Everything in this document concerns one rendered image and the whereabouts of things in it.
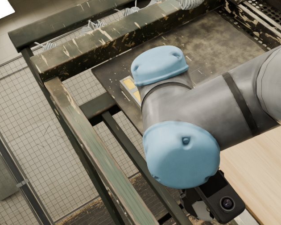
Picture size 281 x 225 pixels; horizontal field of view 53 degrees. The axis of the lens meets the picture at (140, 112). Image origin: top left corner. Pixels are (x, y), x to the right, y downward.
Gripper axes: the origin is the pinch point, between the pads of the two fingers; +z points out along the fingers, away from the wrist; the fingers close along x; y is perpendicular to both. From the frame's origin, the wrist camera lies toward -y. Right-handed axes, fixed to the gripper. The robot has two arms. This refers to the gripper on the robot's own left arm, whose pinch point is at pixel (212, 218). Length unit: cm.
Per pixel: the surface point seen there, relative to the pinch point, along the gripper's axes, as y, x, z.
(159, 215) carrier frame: 93, 3, 114
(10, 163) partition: 219, 101, 95
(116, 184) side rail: 33.9, 14.5, 11.7
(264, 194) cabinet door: 16.6, -24.7, 31.3
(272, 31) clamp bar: 63, -75, 8
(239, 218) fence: 13.0, -12.7, 28.5
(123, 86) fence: 66, -5, -1
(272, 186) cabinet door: 17.4, -28.9, 31.5
